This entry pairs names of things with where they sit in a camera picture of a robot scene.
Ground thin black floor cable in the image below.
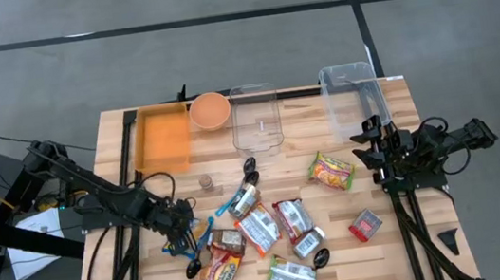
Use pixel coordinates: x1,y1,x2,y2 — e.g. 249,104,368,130
0,121,98,164

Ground orange bowl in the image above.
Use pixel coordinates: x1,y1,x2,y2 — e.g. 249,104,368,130
186,89,234,135

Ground orange plastic tray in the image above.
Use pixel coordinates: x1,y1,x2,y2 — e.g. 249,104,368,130
126,100,196,178

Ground blue ramen packet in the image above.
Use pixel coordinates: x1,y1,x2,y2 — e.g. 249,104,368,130
157,215,215,263

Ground silver seasoning wrapper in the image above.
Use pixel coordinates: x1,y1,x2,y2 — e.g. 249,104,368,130
207,225,250,260

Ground green yellow ramen packet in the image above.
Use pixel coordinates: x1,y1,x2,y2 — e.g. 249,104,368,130
305,146,360,196

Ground black spoon with blue handle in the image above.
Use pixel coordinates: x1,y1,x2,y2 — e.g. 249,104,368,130
210,169,266,218
178,215,223,280
235,156,261,190
285,246,334,280

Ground small brown spice jar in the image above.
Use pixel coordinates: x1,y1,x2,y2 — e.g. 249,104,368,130
198,172,216,193

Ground black computer case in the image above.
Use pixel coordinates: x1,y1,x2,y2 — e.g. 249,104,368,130
0,145,58,224

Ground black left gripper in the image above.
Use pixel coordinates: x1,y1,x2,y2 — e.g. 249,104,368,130
156,195,201,262

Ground large clear plastic bin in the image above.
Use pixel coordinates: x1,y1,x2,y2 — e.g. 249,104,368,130
316,58,395,146

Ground small red box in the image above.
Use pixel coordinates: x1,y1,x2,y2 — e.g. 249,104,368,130
345,206,385,245

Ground red yellow ramen packet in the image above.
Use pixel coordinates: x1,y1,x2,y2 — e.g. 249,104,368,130
189,243,247,280

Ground spice jar with white lid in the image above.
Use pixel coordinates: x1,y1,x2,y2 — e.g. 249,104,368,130
288,225,329,261

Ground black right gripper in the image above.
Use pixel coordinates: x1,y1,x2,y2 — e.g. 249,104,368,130
346,109,421,190

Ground white paper sheets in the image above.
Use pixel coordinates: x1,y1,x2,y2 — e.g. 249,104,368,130
2,205,71,280

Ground small clear plastic bin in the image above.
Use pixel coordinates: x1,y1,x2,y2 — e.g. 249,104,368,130
226,80,287,162

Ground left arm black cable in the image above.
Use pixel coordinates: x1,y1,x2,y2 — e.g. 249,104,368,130
138,167,198,216

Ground orange ramen packet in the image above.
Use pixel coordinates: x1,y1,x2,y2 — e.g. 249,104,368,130
231,200,285,261

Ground black plastic wedge mount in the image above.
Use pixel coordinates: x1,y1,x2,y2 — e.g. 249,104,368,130
436,227,463,259

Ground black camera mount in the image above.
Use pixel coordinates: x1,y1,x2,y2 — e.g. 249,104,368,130
175,83,190,103

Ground spice jar with tan lid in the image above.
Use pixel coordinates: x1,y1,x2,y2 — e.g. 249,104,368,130
225,181,263,221

